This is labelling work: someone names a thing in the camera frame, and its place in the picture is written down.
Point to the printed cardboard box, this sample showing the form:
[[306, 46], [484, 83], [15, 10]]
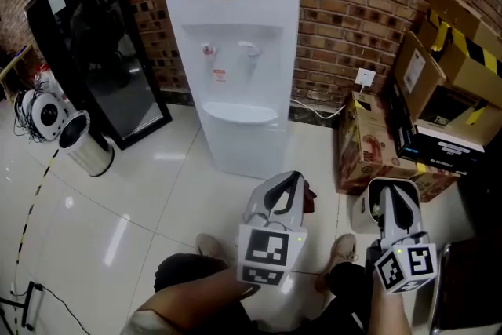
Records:
[[364, 153]]

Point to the pile of plastic bags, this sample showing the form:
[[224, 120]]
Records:
[[47, 76]]

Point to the person's left forearm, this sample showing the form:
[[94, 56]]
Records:
[[196, 302]]

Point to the flat black box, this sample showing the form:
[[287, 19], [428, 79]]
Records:
[[400, 125]]

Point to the steel trash can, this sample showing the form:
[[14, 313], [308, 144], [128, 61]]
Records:
[[86, 149]]

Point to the person's right shoe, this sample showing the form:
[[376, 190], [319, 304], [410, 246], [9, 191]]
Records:
[[341, 251]]

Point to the white square waste bin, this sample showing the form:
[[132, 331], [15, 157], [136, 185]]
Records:
[[362, 208]]

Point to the cardboard box with striped tape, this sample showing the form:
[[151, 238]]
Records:
[[463, 43]]

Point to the white round device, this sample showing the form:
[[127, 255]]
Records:
[[45, 115]]

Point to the brown cloth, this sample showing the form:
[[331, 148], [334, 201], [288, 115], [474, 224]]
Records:
[[310, 198]]

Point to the person's shoe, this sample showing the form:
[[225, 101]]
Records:
[[209, 247], [341, 251]]

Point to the yellow and black striped tape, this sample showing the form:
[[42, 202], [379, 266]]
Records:
[[35, 192]]

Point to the flat black floor device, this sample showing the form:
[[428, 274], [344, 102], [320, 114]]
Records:
[[23, 306]]

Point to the person's right forearm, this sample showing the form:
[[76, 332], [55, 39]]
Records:
[[388, 310]]

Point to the wooden workbench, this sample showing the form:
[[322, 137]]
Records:
[[13, 68]]

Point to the person's beige shirt sleeve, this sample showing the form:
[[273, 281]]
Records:
[[145, 323]]

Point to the white water dispenser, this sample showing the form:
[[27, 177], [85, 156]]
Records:
[[235, 70]]

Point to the person's left shoe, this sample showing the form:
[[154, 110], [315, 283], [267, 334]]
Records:
[[209, 247]]

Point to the metal framed chair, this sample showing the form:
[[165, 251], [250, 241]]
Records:
[[466, 286]]

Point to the cardboard box with white label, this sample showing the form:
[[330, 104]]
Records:
[[427, 82]]

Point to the white wall socket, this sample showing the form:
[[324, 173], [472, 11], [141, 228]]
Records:
[[364, 76]]

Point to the person's black shorts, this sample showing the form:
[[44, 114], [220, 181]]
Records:
[[188, 270]]

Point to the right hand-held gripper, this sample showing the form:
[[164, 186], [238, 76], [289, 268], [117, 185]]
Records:
[[404, 264]]

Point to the black framed glass panel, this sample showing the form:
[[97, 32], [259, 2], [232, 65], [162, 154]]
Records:
[[106, 62]]

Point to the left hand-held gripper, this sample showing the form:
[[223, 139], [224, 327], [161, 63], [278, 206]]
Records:
[[270, 255]]

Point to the black box with white lid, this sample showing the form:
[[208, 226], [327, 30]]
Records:
[[447, 149]]

